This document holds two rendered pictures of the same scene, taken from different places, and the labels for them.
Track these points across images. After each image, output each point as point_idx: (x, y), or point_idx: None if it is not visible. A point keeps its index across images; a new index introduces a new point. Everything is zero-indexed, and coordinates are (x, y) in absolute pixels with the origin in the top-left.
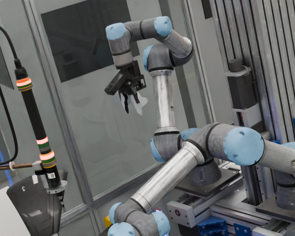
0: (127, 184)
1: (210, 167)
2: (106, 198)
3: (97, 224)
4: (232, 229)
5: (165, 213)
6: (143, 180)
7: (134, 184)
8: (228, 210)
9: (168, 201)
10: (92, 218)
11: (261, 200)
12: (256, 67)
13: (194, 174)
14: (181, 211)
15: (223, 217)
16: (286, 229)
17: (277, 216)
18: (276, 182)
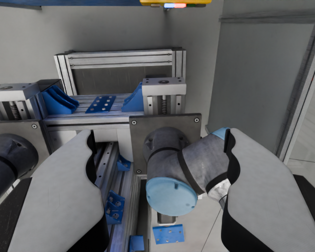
0: (298, 96)
1: (146, 158)
2: (310, 52)
3: (299, 17)
4: (116, 108)
5: (252, 113)
6: (284, 120)
7: (291, 105)
8: (115, 121)
9: (254, 126)
10: (309, 10)
11: (98, 151)
12: None
13: (163, 138)
14: (154, 83)
15: (124, 113)
16: None
17: (3, 121)
18: None
